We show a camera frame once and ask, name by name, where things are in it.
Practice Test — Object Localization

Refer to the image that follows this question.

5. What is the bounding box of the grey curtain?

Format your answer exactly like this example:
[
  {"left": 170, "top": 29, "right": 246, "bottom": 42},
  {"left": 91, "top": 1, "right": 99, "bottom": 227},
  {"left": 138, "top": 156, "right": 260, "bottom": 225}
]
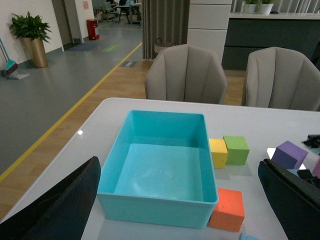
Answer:
[{"left": 142, "top": 0, "right": 190, "bottom": 60}]

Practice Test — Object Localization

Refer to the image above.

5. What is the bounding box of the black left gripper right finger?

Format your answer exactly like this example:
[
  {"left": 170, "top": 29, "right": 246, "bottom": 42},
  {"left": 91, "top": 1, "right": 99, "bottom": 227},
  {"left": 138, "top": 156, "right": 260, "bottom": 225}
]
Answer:
[{"left": 258, "top": 158, "right": 320, "bottom": 240}]

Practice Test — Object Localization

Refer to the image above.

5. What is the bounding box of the teal plastic bin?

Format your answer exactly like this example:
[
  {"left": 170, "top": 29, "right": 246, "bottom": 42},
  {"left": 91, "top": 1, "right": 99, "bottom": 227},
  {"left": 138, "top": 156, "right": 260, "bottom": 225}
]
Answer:
[{"left": 97, "top": 110, "right": 219, "bottom": 229}]

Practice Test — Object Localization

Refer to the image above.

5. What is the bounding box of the blue foam cube lower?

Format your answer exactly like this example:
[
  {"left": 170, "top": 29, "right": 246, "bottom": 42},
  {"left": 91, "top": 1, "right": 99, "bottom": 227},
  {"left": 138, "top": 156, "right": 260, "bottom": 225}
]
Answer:
[{"left": 238, "top": 232, "right": 260, "bottom": 240}]

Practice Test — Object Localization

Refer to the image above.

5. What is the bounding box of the yellow foam cube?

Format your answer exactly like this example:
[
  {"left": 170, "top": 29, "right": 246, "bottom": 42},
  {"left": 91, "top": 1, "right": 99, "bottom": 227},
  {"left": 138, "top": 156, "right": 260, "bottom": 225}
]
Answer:
[{"left": 209, "top": 138, "right": 228, "bottom": 169}]

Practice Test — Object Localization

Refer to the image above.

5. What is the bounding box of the grey chair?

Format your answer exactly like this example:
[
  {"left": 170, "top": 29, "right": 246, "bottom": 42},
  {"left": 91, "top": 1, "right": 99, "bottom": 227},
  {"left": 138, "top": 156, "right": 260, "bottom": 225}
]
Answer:
[
  {"left": 145, "top": 44, "right": 228, "bottom": 104},
  {"left": 241, "top": 47, "right": 320, "bottom": 111}
]

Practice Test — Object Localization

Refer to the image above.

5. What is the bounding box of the dark woven basket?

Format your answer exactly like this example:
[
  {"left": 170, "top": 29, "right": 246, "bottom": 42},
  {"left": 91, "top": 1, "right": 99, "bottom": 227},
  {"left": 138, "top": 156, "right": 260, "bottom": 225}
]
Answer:
[{"left": 154, "top": 37, "right": 177, "bottom": 57}]

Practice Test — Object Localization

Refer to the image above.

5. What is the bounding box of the white potted plant pot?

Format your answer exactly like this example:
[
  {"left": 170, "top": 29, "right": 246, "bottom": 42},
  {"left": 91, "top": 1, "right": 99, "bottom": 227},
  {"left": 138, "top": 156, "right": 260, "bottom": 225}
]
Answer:
[{"left": 258, "top": 0, "right": 274, "bottom": 15}]

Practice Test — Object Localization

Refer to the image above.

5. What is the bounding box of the potted plant gold pot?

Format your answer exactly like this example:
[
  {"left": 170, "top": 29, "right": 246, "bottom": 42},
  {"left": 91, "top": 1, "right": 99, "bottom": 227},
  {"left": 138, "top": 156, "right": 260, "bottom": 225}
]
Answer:
[{"left": 9, "top": 11, "right": 51, "bottom": 68}]

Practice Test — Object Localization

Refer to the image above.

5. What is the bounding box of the green foam cube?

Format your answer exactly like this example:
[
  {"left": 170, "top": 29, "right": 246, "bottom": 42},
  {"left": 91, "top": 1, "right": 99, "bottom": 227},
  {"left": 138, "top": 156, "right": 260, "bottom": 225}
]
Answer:
[{"left": 223, "top": 135, "right": 250, "bottom": 166}]

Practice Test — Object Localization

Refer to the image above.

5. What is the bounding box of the white drawer cabinet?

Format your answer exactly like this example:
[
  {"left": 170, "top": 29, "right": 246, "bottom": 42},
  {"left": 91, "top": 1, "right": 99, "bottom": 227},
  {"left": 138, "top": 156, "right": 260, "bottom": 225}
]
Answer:
[{"left": 187, "top": 0, "right": 232, "bottom": 61}]

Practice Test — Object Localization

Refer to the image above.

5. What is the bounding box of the dark grey counter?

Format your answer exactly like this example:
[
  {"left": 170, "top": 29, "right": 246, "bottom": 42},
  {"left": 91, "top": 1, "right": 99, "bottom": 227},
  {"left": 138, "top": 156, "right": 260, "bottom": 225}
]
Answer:
[{"left": 222, "top": 13, "right": 320, "bottom": 71}]

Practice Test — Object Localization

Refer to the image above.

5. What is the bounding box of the pink foam cube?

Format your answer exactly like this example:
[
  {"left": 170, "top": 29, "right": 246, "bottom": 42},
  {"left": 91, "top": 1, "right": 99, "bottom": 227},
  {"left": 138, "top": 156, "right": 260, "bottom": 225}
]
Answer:
[{"left": 312, "top": 157, "right": 320, "bottom": 178}]

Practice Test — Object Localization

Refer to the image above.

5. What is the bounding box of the grey chair left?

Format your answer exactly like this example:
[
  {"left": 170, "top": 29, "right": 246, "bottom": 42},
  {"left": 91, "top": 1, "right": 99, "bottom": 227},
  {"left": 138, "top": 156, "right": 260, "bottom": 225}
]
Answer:
[{"left": 145, "top": 44, "right": 228, "bottom": 104}]

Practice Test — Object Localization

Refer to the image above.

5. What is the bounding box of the orange cube beside bin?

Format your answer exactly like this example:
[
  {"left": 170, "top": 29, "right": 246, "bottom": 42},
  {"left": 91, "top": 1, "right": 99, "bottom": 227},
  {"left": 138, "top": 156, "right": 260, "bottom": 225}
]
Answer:
[{"left": 208, "top": 187, "right": 245, "bottom": 232}]

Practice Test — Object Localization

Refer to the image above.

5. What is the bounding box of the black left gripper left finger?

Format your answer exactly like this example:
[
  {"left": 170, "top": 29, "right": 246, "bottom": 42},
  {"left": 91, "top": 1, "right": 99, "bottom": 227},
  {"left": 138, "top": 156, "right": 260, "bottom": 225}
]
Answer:
[{"left": 0, "top": 156, "right": 101, "bottom": 240}]

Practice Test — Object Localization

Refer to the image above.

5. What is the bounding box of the purple foam cube far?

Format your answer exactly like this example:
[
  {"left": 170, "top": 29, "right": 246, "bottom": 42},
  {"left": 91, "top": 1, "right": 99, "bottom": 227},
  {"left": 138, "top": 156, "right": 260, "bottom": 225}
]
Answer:
[{"left": 271, "top": 140, "right": 308, "bottom": 170}]

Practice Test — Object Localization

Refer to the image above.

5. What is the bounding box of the red trash can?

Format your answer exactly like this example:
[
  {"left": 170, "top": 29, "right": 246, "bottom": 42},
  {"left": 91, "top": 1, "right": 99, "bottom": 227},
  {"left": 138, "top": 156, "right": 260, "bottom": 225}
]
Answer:
[{"left": 86, "top": 18, "right": 100, "bottom": 40}]

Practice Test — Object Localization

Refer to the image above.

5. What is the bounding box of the grey chair right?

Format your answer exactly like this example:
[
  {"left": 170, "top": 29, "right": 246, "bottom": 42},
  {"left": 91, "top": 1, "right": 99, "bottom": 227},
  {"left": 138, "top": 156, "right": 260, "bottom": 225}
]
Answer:
[{"left": 241, "top": 47, "right": 320, "bottom": 111}]

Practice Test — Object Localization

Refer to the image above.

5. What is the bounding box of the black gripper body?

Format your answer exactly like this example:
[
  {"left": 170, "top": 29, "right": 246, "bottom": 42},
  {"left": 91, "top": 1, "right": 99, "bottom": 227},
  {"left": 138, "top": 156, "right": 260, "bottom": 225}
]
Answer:
[{"left": 302, "top": 134, "right": 320, "bottom": 149}]

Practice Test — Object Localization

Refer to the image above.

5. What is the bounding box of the teal broom and dustpan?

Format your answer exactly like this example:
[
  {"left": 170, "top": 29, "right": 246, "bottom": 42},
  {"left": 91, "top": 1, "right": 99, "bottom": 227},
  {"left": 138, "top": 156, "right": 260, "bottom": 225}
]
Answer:
[{"left": 0, "top": 39, "right": 30, "bottom": 80}]

